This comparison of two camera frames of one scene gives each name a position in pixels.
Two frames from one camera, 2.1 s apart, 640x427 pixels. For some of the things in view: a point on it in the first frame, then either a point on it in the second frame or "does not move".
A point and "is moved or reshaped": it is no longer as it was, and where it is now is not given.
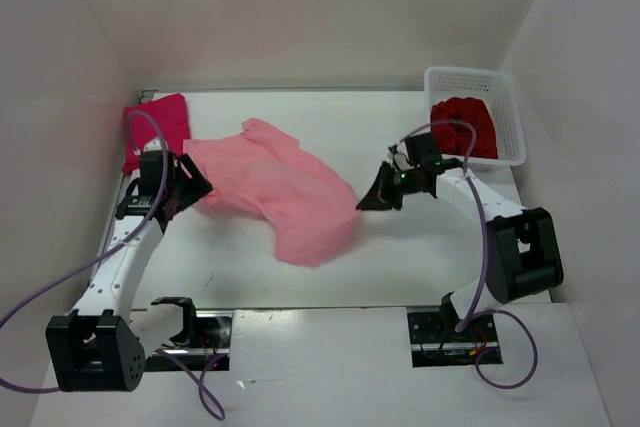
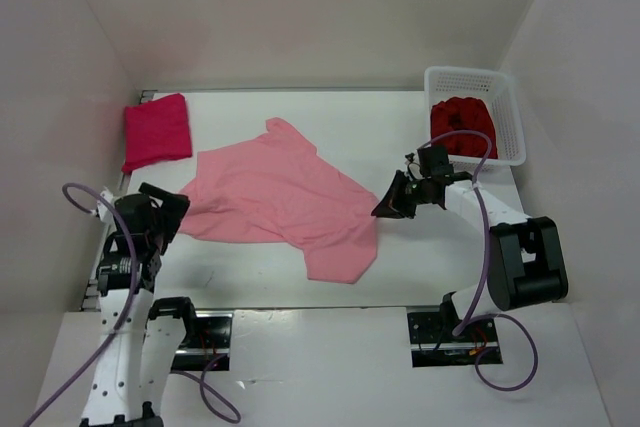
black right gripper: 375,196 to 392,198
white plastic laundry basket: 498,90 does not move
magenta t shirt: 172,114 does not move
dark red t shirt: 455,138 does not move
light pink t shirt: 262,173 is moved or reshaped
